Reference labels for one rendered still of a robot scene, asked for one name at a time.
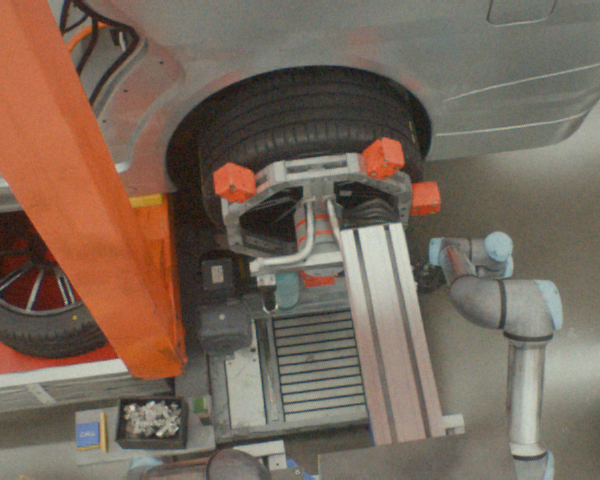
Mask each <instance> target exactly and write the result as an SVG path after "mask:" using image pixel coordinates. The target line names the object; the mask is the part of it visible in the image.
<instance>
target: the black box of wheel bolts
mask: <svg viewBox="0 0 600 480"><path fill-rule="evenodd" d="M188 413H189V406H188V404H187V402H186V400H185V396H129V395H119V397H118V407H117V416H116V426H115V434H114V442H116V443H117V444H118V445H119V446H120V447H121V448H122V449H137V450H139V449H153V450H155V449H159V450H186V441H187V427H188Z"/></svg>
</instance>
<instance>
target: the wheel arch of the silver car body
mask: <svg viewBox="0 0 600 480"><path fill-rule="evenodd" d="M306 65H334V66H335V69H343V70H351V71H357V72H359V73H365V74H368V75H371V76H374V77H375V78H378V79H381V80H383V81H390V80H393V81H395V82H397V83H398V84H400V85H402V86H403V87H405V88H406V90H407V92H408V96H409V101H410V105H411V110H412V115H413V119H414V124H415V128H416V132H417V137H418V142H419V146H420V151H421V157H422V161H423V162H427V161H428V160H429V158H430V156H431V154H432V152H433V145H434V139H435V128H434V123H433V120H432V117H431V114H430V112H429V109H428V107H427V105H426V104H425V103H424V101H423V100H422V99H421V98H420V97H419V96H418V95H417V94H416V93H415V92H414V91H413V90H411V89H410V88H409V87H407V86H406V85H404V84H403V83H401V82H399V81H397V80H395V79H393V78H391V77H389V76H387V75H384V74H381V73H379V72H377V71H372V70H369V69H365V68H360V67H356V66H349V65H341V64H302V65H292V66H286V67H281V68H276V69H271V70H267V71H263V72H259V73H256V74H253V75H250V76H247V77H244V78H241V79H239V80H236V81H234V82H232V83H230V84H227V85H225V86H223V87H221V88H219V89H218V90H216V91H214V92H213V93H212V94H210V95H209V96H207V97H205V98H204V99H203V100H201V101H200V102H199V103H197V104H196V105H195V106H193V107H192V108H191V109H190V110H189V111H188V112H187V113H186V114H185V115H184V116H183V117H182V118H181V119H180V121H179V122H178V123H177V124H176V126H174V128H173V129H172V131H171V132H170V134H169V136H168V138H167V141H166V143H165V147H164V150H163V156H162V168H163V173H164V177H165V180H166V182H167V184H168V186H169V188H170V189H171V190H172V191H173V192H176V191H178V185H177V172H176V159H175V146H174V131H175V129H176V128H177V126H179V124H180V123H181V122H182V120H183V119H184V118H185V117H186V116H187V115H188V114H189V113H190V112H191V111H192V110H193V109H194V108H195V107H197V106H198V105H199V104H200V103H206V102H214V101H222V100H224V99H225V98H226V97H228V96H229V95H231V94H232V93H234V92H235V91H236V89H235V85H234V83H236V82H238V87H239V89H241V88H242V86H241V80H243V79H246V78H248V77H251V76H254V75H257V74H261V73H265V72H269V71H273V70H277V69H283V68H288V67H295V66H306Z"/></svg>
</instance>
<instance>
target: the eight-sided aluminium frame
mask: <svg viewBox="0 0 600 480"><path fill-rule="evenodd" d="M321 168H325V170H322V171H314V172H307V170H312V169H321ZM337 168H338V169H337ZM328 169H330V170H328ZM303 172H305V173H303ZM295 173H297V174H295ZM366 176H367V172H366V166H365V161H364V155H363V154H359V153H345V154H342V155H333V156H325V157H317V158H308V159H300V160H292V161H284V160H283V161H281V162H276V163H273V164H272V165H269V166H266V169H264V170H263V171H261V172H260V173H258V174H257V175H255V176H254V177H255V185H256V194H255V195H253V196H252V197H250V198H249V199H247V200H246V201H244V202H243V203H241V204H239V203H236V202H233V201H230V200H227V199H224V198H221V205H222V215H223V222H224V224H225V228H226V233H227V237H228V243H229V248H230V250H231V251H234V252H236V253H237V254H238V253H241V254H244V255H248V256H252V257H255V258H256V257H263V256H271V255H272V256H273V257H281V256H288V255H292V254H295V253H296V251H298V248H297V242H291V243H288V242H282V241H279V240H276V239H272V238H269V237H266V236H262V235H259V234H256V233H252V232H249V231H246V230H243V229H241V225H240V219H239V216H240V215H242V214H243V213H245V212H246V211H248V210H249V209H251V208H252V207H254V206H256V205H257V204H259V203H260V202H262V201H263V200H265V199H266V198H268V197H270V196H271V195H273V194H274V193H276V192H277V191H279V190H281V189H283V188H285V187H300V186H304V185H316V184H324V183H329V182H341V181H349V180H351V181H357V182H360V183H363V184H364V185H367V186H369V187H372V188H376V189H379V190H382V191H384V192H387V193H389V194H392V195H393V198H392V205H391V207H392V208H393V209H394V208H398V209H399V213H400V219H401V224H402V229H403V230H405V229H407V226H408V218H409V213H410V207H411V202H412V199H413V190H412V185H411V180H410V176H409V175H407V174H405V173H404V172H400V171H397V172H395V173H394V174H393V175H392V176H390V177H389V178H388V179H386V180H385V181H383V180H378V179H375V178H371V177H366Z"/></svg>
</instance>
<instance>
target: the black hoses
mask: <svg viewBox="0 0 600 480"><path fill-rule="evenodd" d="M342 214H343V220H344V226H345V229H348V228H355V224H357V225H359V226H361V227H365V226H373V225H380V224H387V223H395V222H400V223H401V219H400V213H399V209H398V208H394V209H393V208H392V207H391V206H390V205H389V204H388V203H387V202H386V201H385V200H383V199H381V198H371V199H368V200H366V201H364V202H363V203H361V204H360V205H358V206H356V207H355V208H353V209H352V206H350V207H343V208H342ZM373 217H381V218H373ZM368 218H370V219H368ZM382 218H383V219H382Z"/></svg>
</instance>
